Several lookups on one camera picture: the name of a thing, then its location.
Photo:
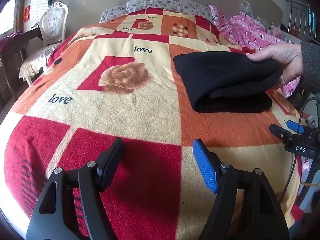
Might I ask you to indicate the white ornate chair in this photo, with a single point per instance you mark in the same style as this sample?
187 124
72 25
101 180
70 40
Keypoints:
53 22

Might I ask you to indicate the small floral pillow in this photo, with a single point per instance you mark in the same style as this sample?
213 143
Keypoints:
113 13

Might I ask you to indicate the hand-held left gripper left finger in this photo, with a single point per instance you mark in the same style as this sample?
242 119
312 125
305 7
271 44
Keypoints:
110 160

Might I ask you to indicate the dark wooden desk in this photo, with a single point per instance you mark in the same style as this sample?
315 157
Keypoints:
12 55

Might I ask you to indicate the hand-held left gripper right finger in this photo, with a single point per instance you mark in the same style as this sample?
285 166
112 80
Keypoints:
203 165

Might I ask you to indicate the metal stair railing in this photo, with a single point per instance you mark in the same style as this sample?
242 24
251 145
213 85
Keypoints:
298 17

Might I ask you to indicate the person's right forearm grey sleeve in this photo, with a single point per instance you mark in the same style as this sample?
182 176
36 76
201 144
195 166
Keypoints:
311 65

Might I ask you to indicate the long floral pillow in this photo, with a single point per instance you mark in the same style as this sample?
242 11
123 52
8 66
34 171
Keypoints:
172 5

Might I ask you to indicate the black knit sweater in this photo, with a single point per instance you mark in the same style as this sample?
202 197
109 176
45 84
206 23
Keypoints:
220 80

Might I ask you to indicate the white plastic bag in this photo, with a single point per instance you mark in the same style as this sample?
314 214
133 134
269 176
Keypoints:
245 7

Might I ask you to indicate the maroon cloth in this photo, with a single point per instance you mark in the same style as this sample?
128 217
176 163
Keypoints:
11 38

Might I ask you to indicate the person's right hand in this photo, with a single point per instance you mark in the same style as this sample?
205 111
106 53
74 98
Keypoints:
282 57

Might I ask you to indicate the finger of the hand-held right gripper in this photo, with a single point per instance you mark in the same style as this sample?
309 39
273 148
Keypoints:
296 126
278 130

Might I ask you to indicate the pink penguin print quilt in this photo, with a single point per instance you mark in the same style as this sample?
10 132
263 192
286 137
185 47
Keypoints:
250 32

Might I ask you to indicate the red orange printed blanket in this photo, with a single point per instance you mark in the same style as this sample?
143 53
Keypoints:
125 120

